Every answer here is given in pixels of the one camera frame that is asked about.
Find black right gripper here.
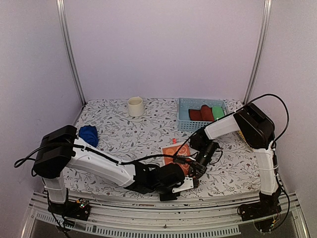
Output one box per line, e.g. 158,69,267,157
189,142,217,181

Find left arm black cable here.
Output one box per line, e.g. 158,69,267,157
14,141,179,178

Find front aluminium rail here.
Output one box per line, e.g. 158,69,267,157
21,192,310,238

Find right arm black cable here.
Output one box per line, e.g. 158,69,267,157
173,93,290,164

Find left aluminium frame post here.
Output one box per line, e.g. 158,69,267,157
56,0,86,106

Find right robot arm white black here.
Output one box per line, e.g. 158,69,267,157
190,103,278,196

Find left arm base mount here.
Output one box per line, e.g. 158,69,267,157
48,198,91,221

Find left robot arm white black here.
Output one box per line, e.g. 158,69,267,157
33,125,199,215

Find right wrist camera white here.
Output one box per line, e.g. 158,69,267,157
173,156,196,165

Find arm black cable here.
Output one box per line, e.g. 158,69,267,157
173,93,290,164
14,141,179,178

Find dark red rolled towel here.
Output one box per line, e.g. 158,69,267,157
188,109,203,121

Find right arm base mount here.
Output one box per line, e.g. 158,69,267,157
237,193,281,221

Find green rolled towel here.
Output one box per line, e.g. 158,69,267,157
211,106,226,120

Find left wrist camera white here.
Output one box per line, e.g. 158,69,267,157
172,177,194,193

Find light blue plastic basket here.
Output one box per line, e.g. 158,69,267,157
177,98,228,131

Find yellow bamboo tray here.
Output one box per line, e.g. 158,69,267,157
237,130,253,152

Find blue towel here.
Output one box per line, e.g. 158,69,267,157
78,125,99,148

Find aluminium frame post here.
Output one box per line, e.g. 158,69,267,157
243,0,272,104
56,0,86,106

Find right aluminium frame post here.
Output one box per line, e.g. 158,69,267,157
243,0,272,104

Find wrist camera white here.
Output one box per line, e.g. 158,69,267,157
172,177,194,193
173,156,196,165

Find orange bunny pattern towel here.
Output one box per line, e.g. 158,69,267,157
162,143,194,177

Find cream ceramic cup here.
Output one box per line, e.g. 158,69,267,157
127,97,145,117

